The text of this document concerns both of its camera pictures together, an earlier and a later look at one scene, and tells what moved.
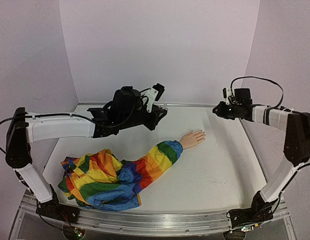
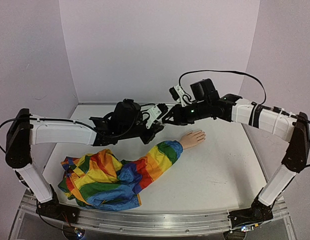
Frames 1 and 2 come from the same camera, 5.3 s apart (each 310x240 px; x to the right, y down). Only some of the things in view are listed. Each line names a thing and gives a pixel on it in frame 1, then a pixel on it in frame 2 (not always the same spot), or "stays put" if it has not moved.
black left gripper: (157, 118) -> (157, 128)
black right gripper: (222, 110) -> (177, 116)
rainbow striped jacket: (98, 180) stays put
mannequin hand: (191, 139) stays put
